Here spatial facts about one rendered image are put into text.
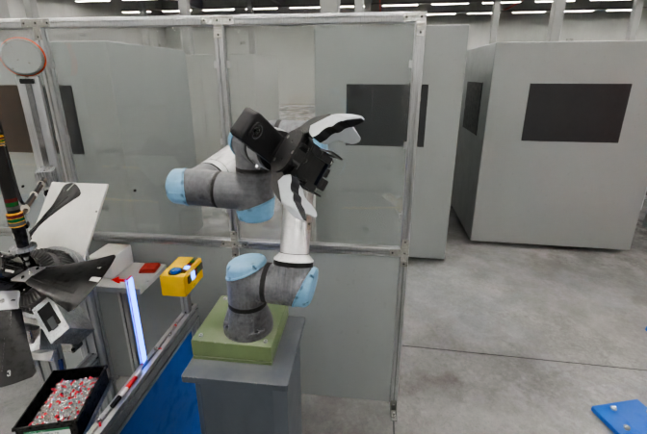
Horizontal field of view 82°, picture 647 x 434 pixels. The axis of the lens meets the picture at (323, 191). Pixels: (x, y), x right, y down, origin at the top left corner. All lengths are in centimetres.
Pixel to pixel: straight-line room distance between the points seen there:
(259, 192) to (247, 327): 54
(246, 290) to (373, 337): 116
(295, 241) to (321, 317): 107
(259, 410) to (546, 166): 375
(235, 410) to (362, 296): 96
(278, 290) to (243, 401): 35
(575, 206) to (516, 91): 136
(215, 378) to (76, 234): 91
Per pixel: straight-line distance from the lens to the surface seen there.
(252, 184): 72
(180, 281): 156
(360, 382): 234
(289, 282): 106
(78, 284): 142
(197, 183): 77
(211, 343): 121
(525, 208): 447
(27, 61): 212
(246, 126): 52
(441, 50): 350
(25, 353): 158
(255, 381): 117
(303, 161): 55
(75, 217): 185
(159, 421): 172
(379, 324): 209
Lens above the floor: 181
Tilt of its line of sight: 17 degrees down
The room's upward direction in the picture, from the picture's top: straight up
